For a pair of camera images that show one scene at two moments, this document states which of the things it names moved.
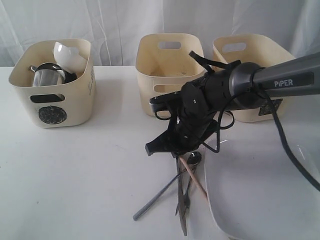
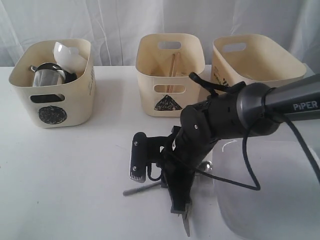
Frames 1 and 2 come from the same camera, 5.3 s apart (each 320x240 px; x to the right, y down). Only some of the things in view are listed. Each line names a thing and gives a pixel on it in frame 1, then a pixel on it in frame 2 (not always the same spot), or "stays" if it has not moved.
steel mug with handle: [48, 74] stays
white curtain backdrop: [114, 26] stays
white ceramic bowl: [69, 58] stays
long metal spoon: [193, 158] to [204, 167]
